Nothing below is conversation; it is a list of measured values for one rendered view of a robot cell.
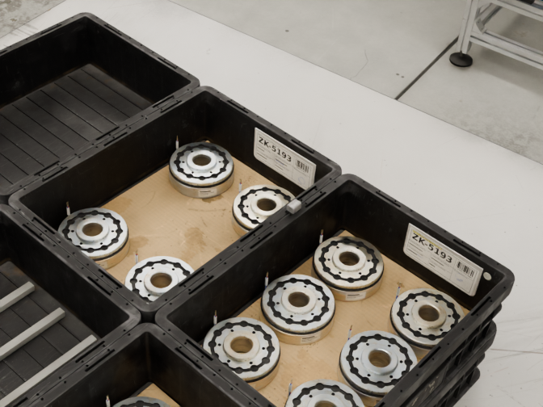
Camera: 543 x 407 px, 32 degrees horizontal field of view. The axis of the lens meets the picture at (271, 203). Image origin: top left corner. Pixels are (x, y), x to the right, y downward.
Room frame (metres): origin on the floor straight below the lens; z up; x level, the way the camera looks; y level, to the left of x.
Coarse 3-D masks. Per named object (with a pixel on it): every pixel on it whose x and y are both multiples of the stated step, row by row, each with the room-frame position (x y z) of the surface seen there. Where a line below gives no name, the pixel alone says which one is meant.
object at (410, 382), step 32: (320, 192) 1.00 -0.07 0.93; (384, 192) 1.01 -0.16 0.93; (288, 224) 0.93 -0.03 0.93; (480, 256) 0.90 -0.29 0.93; (192, 288) 0.80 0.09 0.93; (160, 320) 0.74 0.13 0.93; (480, 320) 0.79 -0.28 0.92; (192, 352) 0.70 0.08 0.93; (448, 352) 0.74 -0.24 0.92; (416, 384) 0.69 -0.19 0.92
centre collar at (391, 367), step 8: (376, 344) 0.78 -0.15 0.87; (368, 352) 0.77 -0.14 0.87; (384, 352) 0.77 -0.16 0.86; (392, 352) 0.77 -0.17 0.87; (360, 360) 0.76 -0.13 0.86; (368, 360) 0.76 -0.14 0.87; (392, 360) 0.76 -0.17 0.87; (368, 368) 0.74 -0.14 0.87; (376, 368) 0.74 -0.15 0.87; (384, 368) 0.74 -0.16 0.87; (392, 368) 0.75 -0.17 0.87
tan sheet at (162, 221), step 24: (168, 168) 1.14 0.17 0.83; (240, 168) 1.16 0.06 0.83; (144, 192) 1.08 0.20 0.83; (168, 192) 1.08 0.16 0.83; (144, 216) 1.03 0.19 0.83; (168, 216) 1.03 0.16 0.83; (192, 216) 1.03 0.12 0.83; (216, 216) 1.04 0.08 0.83; (144, 240) 0.98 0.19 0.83; (168, 240) 0.98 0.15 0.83; (192, 240) 0.98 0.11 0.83; (216, 240) 0.99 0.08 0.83; (120, 264) 0.92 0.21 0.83; (192, 264) 0.93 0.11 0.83
